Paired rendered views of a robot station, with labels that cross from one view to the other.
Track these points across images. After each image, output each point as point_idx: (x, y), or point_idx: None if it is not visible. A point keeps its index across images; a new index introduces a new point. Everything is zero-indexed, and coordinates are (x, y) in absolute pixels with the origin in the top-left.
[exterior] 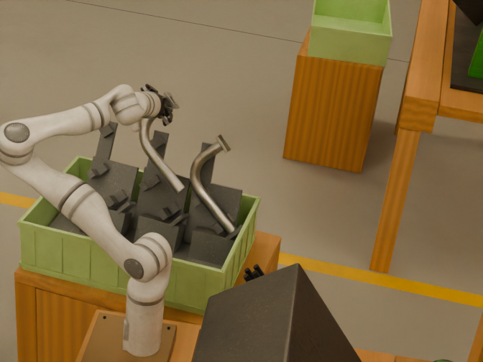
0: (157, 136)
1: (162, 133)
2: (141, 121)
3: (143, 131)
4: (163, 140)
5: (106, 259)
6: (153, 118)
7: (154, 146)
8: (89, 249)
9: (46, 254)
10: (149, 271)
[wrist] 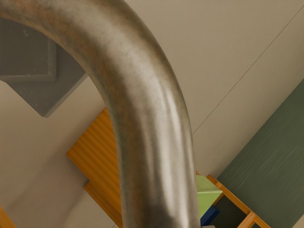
0: (49, 62)
1: (59, 92)
2: (145, 35)
3: (66, 5)
4: (16, 79)
5: None
6: (118, 129)
7: (2, 20)
8: None
9: None
10: None
